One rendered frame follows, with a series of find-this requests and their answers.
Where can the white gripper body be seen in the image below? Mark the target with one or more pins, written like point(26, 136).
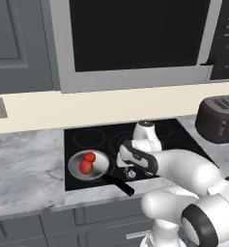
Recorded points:
point(124, 161)

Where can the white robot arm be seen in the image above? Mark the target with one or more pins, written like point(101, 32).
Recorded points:
point(183, 170)

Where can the orange-red tomato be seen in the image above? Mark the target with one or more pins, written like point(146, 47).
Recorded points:
point(90, 157)

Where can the red onion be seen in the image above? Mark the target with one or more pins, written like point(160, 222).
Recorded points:
point(86, 167)

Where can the black glass hob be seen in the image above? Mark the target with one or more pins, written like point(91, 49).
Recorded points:
point(87, 136)

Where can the small grey drawer front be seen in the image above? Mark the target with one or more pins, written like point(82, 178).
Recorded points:
point(58, 218)

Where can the black toaster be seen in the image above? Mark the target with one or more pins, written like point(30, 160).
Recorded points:
point(217, 119)

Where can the silver microwave with black door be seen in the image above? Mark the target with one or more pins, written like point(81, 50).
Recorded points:
point(135, 35)

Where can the grey wall cupboard door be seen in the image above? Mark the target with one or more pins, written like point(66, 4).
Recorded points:
point(16, 41)

